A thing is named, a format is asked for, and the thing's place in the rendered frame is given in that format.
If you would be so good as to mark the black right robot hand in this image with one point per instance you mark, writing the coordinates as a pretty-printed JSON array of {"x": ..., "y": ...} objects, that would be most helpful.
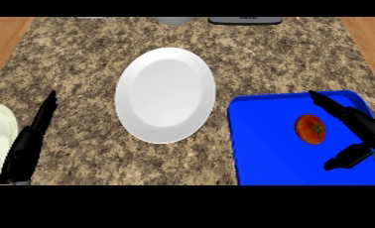
[{"x": 351, "y": 118}]

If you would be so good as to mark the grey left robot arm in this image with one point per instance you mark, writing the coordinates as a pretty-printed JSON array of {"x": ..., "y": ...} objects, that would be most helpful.
[{"x": 19, "y": 182}]

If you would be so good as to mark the grey round object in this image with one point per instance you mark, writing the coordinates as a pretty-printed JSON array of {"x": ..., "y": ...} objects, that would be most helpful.
[{"x": 172, "y": 20}]

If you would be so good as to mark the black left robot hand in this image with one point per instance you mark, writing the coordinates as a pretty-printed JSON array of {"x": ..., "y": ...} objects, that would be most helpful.
[{"x": 29, "y": 142}]

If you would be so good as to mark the white oval plate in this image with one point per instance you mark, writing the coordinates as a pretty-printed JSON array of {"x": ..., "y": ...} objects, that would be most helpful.
[{"x": 165, "y": 94}]

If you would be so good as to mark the dark grey flat appliance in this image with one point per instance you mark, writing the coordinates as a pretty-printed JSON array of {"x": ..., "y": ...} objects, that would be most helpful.
[{"x": 245, "y": 20}]

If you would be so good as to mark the blue tray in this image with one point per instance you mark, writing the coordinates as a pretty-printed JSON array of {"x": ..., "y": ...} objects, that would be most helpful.
[{"x": 277, "y": 146}]

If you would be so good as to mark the pale green round object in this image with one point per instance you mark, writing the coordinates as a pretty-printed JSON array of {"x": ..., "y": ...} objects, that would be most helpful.
[{"x": 6, "y": 133}]

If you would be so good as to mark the red tomato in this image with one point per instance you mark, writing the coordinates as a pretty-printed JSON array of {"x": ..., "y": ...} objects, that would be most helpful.
[{"x": 308, "y": 129}]

